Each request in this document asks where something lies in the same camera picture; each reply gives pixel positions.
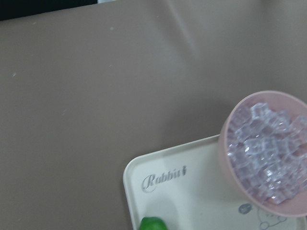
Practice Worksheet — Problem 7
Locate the pink bowl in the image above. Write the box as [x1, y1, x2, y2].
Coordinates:
[217, 91, 307, 218]

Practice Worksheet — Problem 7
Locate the clear ice cube pile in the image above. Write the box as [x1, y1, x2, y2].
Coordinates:
[226, 103, 307, 205]

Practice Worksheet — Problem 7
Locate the cream rabbit tray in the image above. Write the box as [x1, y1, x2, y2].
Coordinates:
[123, 136, 307, 230]

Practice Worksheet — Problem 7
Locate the green lime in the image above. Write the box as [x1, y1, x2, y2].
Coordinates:
[139, 217, 168, 230]

